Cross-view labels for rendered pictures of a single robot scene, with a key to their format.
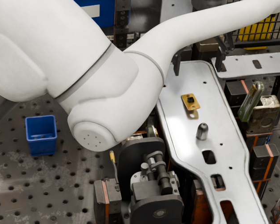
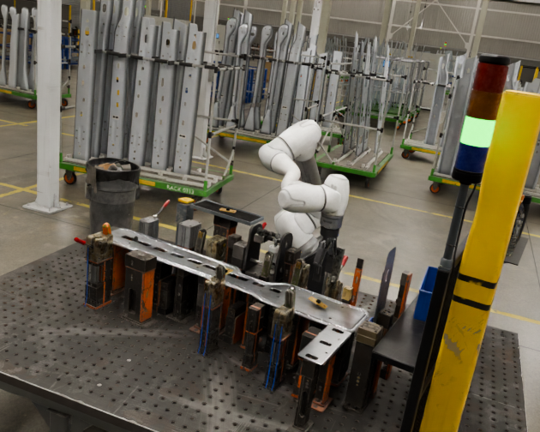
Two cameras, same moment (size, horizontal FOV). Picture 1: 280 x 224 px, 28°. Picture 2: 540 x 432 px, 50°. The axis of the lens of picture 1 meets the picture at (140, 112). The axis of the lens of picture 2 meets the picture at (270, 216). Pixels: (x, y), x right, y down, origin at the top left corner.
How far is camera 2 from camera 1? 314 cm
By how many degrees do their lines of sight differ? 103
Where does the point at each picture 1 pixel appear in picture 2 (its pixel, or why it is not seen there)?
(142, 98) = (265, 150)
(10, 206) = not seen: hidden behind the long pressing
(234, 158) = (264, 294)
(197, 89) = (327, 313)
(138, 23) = (411, 321)
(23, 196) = not seen: hidden behind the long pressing
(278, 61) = (318, 351)
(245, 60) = (334, 341)
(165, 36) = (288, 162)
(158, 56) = (279, 157)
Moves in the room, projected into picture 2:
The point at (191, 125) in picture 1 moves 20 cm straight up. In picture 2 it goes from (301, 297) to (308, 255)
